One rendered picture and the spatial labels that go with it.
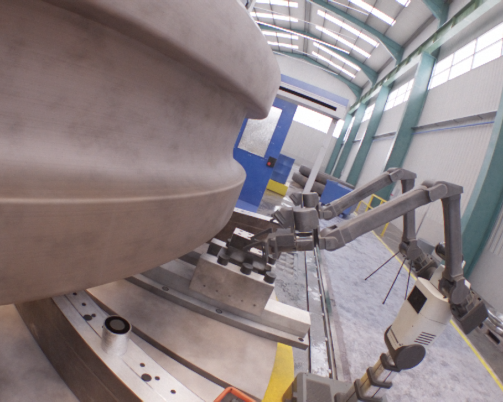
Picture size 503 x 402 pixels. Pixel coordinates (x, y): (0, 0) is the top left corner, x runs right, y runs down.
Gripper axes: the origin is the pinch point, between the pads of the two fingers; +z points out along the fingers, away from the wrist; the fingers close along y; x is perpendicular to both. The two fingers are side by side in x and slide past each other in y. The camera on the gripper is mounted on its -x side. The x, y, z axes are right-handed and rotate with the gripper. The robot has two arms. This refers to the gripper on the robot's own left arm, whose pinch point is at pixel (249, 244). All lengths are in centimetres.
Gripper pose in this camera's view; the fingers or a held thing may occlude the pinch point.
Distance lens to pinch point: 90.3
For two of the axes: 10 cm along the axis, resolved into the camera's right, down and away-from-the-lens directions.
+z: -9.7, 0.7, 2.4
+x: 1.2, 9.8, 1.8
